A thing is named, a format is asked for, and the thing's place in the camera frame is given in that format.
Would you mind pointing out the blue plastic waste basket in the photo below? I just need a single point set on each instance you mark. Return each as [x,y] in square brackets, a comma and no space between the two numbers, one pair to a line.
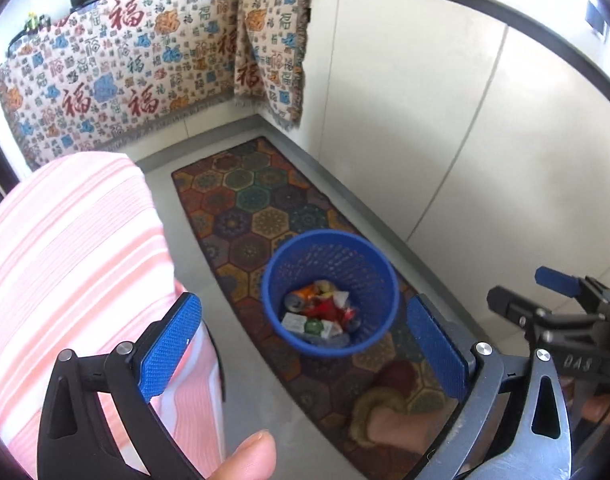
[280,280]

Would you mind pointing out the orange snack packet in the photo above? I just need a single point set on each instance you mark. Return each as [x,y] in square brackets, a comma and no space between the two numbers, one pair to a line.
[305,294]

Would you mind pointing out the large printed cloth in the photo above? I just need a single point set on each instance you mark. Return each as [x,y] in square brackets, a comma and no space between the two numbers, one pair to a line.
[110,75]

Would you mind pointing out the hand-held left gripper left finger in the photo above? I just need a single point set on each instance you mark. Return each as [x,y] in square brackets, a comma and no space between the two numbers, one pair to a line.
[170,347]

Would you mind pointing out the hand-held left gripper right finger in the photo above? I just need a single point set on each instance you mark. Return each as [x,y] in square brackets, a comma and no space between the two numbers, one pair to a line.
[435,347]

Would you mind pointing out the green white milk carton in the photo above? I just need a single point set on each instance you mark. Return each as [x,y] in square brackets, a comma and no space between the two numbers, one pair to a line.
[312,327]

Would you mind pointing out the hexagon patterned floor rug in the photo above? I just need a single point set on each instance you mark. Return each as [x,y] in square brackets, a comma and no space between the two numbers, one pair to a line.
[245,200]

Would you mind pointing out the person's right hand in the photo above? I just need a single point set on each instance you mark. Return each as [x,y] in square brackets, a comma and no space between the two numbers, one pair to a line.
[605,410]

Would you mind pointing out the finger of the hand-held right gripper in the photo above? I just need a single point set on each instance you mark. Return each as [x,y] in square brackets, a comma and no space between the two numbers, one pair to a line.
[515,307]
[557,280]

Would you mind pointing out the white paper wrapper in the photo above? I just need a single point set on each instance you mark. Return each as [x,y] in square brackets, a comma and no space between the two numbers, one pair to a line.
[341,298]

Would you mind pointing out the pink striped tablecloth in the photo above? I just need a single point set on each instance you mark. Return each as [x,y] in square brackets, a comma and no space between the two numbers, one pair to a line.
[70,260]

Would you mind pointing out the white lower cabinets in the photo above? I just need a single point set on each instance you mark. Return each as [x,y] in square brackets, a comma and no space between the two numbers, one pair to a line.
[435,110]

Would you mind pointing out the round red snack packet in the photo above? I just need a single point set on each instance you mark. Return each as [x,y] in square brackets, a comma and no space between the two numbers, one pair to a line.
[330,311]

